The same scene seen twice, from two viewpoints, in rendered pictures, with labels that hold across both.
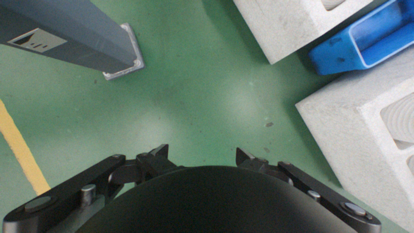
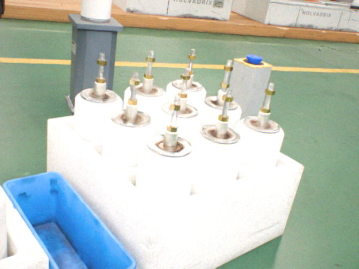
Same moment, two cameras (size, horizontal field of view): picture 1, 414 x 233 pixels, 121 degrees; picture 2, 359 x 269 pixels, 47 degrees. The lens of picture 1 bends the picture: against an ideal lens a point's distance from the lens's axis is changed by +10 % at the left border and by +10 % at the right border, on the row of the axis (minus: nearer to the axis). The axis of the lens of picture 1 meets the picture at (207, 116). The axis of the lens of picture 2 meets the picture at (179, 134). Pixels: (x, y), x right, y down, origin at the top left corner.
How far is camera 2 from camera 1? 1.07 m
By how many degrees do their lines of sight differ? 65
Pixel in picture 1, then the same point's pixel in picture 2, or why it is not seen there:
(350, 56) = (25, 182)
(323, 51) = (45, 203)
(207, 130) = not seen: outside the picture
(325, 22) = (57, 120)
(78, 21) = (85, 58)
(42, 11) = (82, 45)
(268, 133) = not seen: outside the picture
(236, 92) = (18, 163)
